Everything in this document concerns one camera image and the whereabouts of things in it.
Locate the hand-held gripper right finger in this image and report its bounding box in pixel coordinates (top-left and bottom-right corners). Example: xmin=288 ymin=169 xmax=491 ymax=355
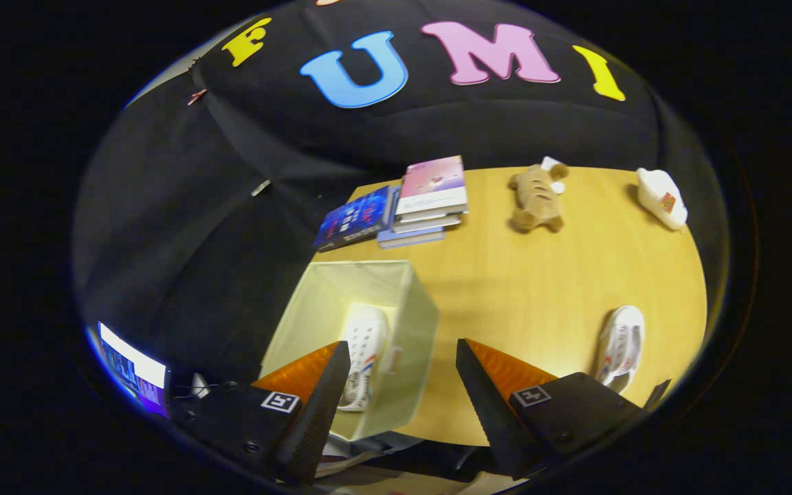
xmin=456 ymin=337 xmax=672 ymax=480

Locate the cream fabric storage box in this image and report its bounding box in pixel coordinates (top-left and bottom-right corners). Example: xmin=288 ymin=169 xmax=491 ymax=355
xmin=258 ymin=260 xmax=440 ymax=442

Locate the pink book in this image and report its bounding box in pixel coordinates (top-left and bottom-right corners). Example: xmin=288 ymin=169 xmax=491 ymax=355
xmin=395 ymin=155 xmax=469 ymax=217

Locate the white shoe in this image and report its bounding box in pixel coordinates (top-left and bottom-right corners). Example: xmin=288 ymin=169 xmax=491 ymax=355
xmin=594 ymin=305 xmax=646 ymax=394
xmin=338 ymin=304 xmax=391 ymax=413

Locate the dark blue book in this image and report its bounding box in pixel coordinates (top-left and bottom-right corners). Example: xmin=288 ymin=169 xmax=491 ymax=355
xmin=312 ymin=184 xmax=397 ymax=254

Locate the white plush toy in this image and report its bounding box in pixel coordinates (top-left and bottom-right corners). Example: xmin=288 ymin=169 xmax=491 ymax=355
xmin=637 ymin=167 xmax=689 ymax=231

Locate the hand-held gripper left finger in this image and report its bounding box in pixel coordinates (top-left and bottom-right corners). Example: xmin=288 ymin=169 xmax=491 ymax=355
xmin=173 ymin=340 xmax=352 ymax=484

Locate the brown plush toy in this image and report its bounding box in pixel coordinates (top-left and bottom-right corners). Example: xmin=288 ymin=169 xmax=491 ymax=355
xmin=507 ymin=157 xmax=570 ymax=234

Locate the grey book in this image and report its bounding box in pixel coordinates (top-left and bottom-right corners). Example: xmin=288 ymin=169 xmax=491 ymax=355
xmin=393 ymin=206 xmax=465 ymax=234

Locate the pale blue book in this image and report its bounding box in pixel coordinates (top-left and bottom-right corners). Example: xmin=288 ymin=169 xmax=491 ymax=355
xmin=377 ymin=227 xmax=446 ymax=250

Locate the computer monitor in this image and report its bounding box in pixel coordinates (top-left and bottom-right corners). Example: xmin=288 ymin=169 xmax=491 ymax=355
xmin=96 ymin=321 xmax=171 ymax=419

